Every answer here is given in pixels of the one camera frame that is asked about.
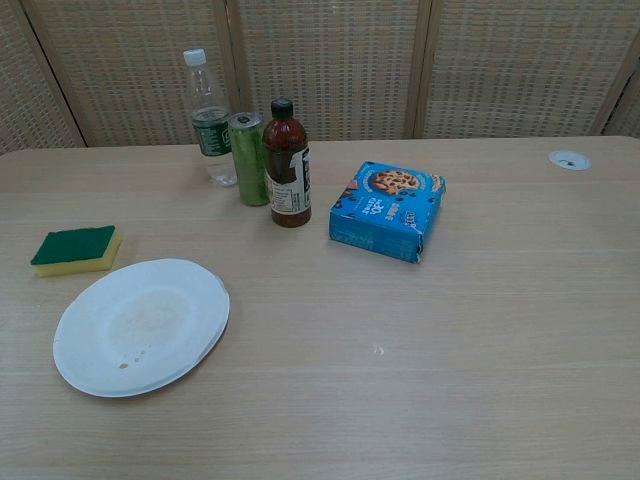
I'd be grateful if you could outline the green and yellow sponge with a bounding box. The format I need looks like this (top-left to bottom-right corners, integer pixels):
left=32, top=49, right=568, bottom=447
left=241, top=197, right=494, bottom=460
left=30, top=224, right=124, bottom=279

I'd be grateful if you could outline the white paper plate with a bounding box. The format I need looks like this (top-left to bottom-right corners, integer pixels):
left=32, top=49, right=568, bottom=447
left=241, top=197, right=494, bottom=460
left=52, top=257, right=231, bottom=399

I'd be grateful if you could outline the blue cookie box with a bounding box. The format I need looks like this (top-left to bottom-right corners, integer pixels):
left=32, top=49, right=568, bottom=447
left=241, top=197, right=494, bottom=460
left=328, top=160, right=448, bottom=265

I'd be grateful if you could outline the dark sauce bottle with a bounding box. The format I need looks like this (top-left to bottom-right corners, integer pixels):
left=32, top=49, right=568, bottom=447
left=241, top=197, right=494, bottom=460
left=262, top=97, right=313, bottom=230

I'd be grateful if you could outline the green drink can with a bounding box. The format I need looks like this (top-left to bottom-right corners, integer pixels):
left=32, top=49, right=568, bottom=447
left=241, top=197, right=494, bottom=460
left=228, top=111, right=270, bottom=207

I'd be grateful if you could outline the clear plastic water bottle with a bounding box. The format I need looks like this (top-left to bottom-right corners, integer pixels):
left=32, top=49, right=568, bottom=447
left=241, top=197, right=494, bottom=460
left=182, top=48, right=239, bottom=187

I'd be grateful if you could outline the woven folding screen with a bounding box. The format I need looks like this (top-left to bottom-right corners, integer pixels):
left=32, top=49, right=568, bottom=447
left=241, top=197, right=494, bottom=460
left=0, top=0, right=640, bottom=156

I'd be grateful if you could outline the white table cable grommet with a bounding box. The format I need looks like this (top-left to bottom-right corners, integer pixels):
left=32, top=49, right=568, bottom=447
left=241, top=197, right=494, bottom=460
left=548, top=149, right=593, bottom=172

